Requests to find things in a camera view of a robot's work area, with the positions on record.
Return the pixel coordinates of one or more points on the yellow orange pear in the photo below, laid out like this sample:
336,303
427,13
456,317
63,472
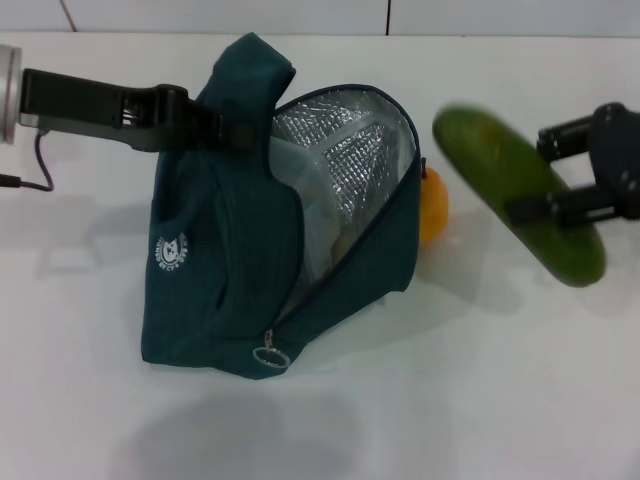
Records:
434,205

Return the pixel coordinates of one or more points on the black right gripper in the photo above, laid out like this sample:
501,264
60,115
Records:
620,160

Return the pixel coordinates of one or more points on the green cucumber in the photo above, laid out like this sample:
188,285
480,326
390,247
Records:
490,155

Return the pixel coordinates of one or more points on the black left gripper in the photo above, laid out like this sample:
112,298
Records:
75,100

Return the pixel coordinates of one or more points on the dark teal insulated lunch bag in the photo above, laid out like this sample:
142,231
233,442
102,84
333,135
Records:
225,260

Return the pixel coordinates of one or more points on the clear container with blue lid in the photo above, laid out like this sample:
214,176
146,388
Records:
312,235

